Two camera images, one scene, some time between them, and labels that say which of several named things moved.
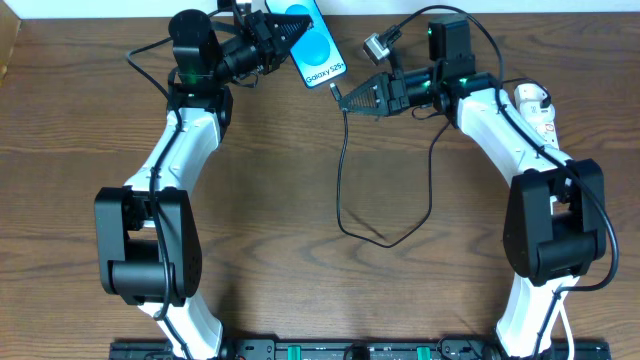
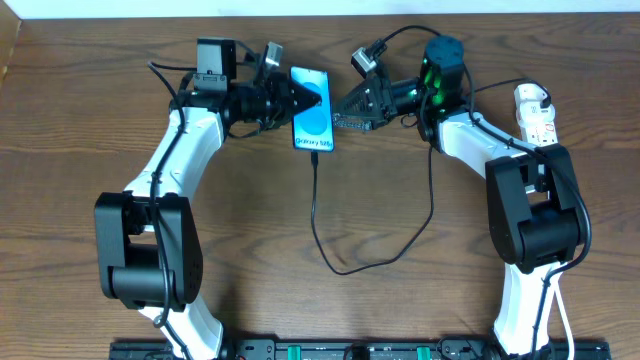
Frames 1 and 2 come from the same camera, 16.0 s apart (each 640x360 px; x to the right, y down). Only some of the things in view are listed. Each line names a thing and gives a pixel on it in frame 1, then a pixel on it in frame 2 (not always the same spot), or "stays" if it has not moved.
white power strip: x=546 y=130 stays
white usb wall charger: x=529 y=98 stays
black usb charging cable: x=338 y=179 -> x=432 y=194
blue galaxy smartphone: x=317 y=54 -> x=312 y=128
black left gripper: x=269 y=43 -> x=282 y=100
